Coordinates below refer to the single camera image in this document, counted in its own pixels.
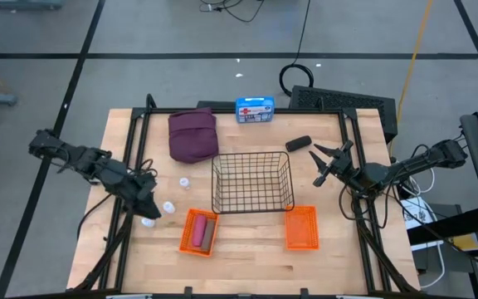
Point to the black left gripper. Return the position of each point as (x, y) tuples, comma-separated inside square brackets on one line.
[(141, 189)]

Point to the black frame bracket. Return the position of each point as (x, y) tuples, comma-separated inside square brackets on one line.
[(187, 292), (304, 292)]

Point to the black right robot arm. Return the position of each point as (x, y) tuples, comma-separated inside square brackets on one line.
[(409, 168)]

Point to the yellow flat item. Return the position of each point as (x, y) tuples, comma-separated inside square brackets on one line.
[(469, 243)]

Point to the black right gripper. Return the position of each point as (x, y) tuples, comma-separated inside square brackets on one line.
[(344, 168)]

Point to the tan bandage roll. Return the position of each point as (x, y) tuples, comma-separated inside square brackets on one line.
[(208, 236)]

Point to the pink bandage roll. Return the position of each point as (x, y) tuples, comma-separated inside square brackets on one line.
[(199, 230)]

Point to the grey floor box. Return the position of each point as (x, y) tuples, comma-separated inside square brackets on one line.
[(457, 259)]

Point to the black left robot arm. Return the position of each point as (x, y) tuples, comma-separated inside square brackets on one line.
[(94, 164)]

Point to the grey metal plate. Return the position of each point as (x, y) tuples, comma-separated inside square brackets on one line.
[(129, 297), (359, 297)]

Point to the black marker cap object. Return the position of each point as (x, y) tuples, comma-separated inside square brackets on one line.
[(298, 143)]

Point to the white printed paper sheet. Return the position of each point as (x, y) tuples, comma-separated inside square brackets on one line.
[(419, 216)]

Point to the black metal beam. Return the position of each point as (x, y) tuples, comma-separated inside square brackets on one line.
[(450, 226)]

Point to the maroon fabric pouch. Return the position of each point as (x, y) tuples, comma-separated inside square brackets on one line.
[(193, 133)]

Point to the orange plastic tray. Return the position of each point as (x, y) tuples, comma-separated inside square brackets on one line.
[(302, 228), (186, 241)]

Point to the blue first aid kit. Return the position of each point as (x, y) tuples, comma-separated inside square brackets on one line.
[(255, 110)]

